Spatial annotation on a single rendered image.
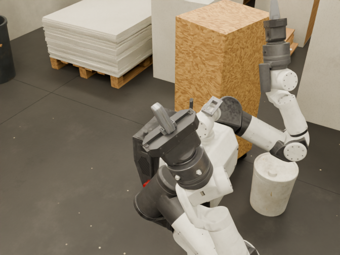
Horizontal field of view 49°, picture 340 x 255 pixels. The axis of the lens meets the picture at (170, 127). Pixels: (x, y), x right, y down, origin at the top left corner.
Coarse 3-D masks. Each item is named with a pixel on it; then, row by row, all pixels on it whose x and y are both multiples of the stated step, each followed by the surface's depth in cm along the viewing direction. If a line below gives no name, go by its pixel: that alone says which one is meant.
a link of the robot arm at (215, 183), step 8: (208, 168) 78; (216, 168) 84; (224, 168) 84; (208, 176) 78; (216, 176) 82; (224, 176) 81; (184, 184) 78; (192, 184) 78; (200, 184) 78; (208, 184) 81; (216, 184) 81; (224, 184) 81; (192, 192) 81; (200, 192) 81; (208, 192) 81; (216, 192) 82; (224, 192) 82; (192, 200) 82; (200, 200) 83; (208, 200) 84
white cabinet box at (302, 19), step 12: (288, 0) 474; (300, 0) 467; (312, 0) 460; (288, 12) 482; (300, 12) 474; (312, 12) 476; (288, 24) 490; (300, 24) 482; (312, 24) 508; (300, 36) 491
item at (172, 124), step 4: (156, 104) 70; (160, 104) 69; (160, 108) 69; (164, 112) 69; (164, 116) 70; (168, 116) 70; (168, 120) 70; (172, 120) 73; (168, 124) 71; (172, 124) 71; (176, 124) 72; (172, 128) 71
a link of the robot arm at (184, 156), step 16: (192, 112) 74; (176, 128) 72; (192, 128) 72; (144, 144) 73; (160, 144) 71; (176, 144) 72; (192, 144) 74; (176, 160) 74; (192, 160) 75; (208, 160) 78; (176, 176) 77; (192, 176) 76
